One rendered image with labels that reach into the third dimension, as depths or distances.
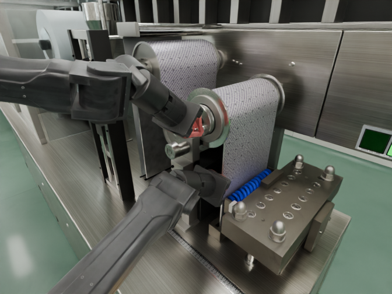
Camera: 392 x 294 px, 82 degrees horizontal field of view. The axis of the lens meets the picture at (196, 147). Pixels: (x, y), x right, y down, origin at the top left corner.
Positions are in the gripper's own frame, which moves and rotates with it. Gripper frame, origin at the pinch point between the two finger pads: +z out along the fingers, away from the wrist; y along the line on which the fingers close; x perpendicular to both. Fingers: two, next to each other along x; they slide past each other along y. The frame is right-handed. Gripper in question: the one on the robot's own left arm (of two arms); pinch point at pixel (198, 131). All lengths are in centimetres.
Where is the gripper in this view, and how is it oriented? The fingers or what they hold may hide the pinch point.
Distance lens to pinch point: 51.5
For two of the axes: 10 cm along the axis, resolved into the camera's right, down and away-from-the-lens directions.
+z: 5.1, 3.3, 8.0
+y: 7.2, 3.4, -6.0
